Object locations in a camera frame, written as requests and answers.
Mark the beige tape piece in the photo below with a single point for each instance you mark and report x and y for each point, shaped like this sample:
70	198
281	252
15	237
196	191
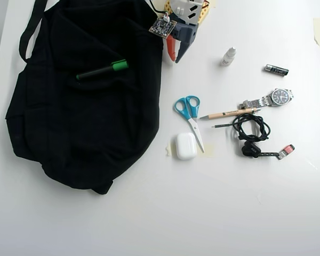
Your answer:
170	149

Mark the black fabric bag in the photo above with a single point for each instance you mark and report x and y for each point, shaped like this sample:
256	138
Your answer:
82	120

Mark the green black whiteboard marker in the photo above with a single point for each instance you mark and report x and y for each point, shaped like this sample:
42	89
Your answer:
104	70

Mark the white yellow robot arm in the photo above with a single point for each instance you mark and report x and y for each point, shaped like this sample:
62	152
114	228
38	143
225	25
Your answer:
188	9

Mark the beige wooden ballpoint pen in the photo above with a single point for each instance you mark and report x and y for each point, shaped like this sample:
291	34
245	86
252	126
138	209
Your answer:
229	114

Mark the white earbuds case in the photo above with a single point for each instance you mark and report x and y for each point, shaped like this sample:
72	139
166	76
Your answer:
186	146

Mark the small white dropper bottle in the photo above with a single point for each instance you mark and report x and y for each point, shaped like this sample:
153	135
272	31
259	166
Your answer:
228	57

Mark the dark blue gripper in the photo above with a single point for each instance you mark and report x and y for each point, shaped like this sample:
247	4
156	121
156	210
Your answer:
186	38

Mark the bare camera circuit board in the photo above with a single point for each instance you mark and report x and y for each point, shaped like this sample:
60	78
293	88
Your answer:
162	26

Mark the black AA battery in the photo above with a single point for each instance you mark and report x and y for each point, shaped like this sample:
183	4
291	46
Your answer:
276	70

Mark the silver wristwatch dark dial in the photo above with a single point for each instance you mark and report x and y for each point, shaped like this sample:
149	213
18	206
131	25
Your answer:
272	98

